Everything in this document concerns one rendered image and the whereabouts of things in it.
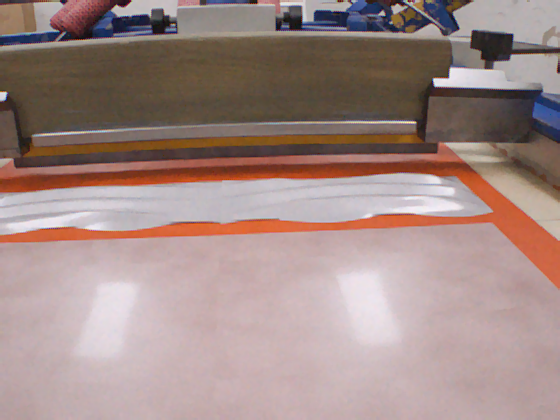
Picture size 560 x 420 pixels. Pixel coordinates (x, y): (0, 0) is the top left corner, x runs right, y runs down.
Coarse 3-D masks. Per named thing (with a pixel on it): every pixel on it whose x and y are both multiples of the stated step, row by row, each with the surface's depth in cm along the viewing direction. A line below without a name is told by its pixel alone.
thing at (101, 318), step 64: (0, 192) 35; (0, 256) 26; (64, 256) 26; (128, 256) 27; (192, 256) 27; (0, 320) 21; (64, 320) 21; (128, 320) 21; (192, 320) 21; (0, 384) 17; (64, 384) 17; (128, 384) 18; (192, 384) 18
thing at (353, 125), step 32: (96, 128) 36; (128, 128) 36; (160, 128) 36; (192, 128) 36; (224, 128) 36; (256, 128) 37; (288, 128) 37; (320, 128) 37; (352, 128) 37; (384, 128) 38
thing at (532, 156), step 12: (540, 132) 38; (492, 144) 46; (504, 144) 44; (516, 144) 41; (528, 144) 39; (540, 144) 38; (552, 144) 36; (516, 156) 42; (528, 156) 40; (540, 156) 38; (552, 156) 36; (528, 168) 40; (540, 168) 38; (552, 168) 36; (552, 180) 36
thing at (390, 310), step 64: (256, 256) 27; (320, 256) 27; (384, 256) 27; (448, 256) 27; (512, 256) 26; (256, 320) 22; (320, 320) 22; (384, 320) 21; (448, 320) 21; (512, 320) 21; (256, 384) 18; (320, 384) 18; (384, 384) 18; (448, 384) 18; (512, 384) 18
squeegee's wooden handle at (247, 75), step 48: (0, 48) 34; (48, 48) 34; (96, 48) 34; (144, 48) 35; (192, 48) 35; (240, 48) 35; (288, 48) 36; (336, 48) 36; (384, 48) 36; (432, 48) 36; (48, 96) 35; (96, 96) 36; (144, 96) 36; (192, 96) 36; (240, 96) 37; (288, 96) 37; (336, 96) 38; (384, 96) 38
